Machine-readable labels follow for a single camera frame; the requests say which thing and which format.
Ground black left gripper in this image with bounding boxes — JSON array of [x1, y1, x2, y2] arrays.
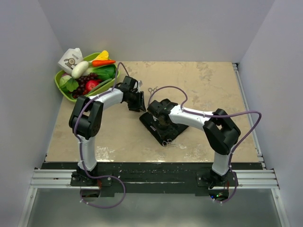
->
[[125, 90, 146, 112]]

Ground black zip tool case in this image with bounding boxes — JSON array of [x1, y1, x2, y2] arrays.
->
[[139, 113, 188, 147]]

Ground silver straight hair scissors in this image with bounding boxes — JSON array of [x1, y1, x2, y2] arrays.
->
[[148, 87, 158, 95]]

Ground silver thinning scissors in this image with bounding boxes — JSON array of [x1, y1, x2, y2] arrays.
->
[[162, 139, 175, 147]]

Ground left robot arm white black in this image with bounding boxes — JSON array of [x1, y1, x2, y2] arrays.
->
[[69, 76, 146, 186]]

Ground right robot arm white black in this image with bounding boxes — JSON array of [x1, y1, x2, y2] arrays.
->
[[147, 99, 241, 186]]

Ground red toy fruit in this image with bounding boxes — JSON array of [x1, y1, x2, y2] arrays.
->
[[85, 80, 99, 92]]

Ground yellow toy pepper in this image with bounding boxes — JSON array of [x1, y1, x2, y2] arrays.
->
[[94, 50, 109, 61]]

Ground orange toy carrot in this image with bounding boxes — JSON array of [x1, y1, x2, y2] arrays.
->
[[91, 60, 116, 68]]

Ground purple toy grapes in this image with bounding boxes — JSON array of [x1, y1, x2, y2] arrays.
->
[[72, 73, 98, 99]]

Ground white toy radish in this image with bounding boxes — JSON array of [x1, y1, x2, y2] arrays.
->
[[71, 61, 89, 79]]

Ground green toy leafy vegetable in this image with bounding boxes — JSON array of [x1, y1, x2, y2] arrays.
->
[[59, 75, 79, 92]]

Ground white paper bag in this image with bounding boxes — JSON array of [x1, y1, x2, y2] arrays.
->
[[58, 48, 83, 75]]

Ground green plastic tray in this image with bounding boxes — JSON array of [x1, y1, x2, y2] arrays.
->
[[54, 51, 120, 103]]

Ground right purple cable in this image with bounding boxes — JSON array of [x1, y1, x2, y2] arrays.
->
[[149, 85, 263, 204]]

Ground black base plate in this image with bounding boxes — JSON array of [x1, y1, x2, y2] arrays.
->
[[41, 162, 264, 198]]

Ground aluminium frame rail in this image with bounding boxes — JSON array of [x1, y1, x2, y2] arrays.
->
[[18, 169, 74, 227]]

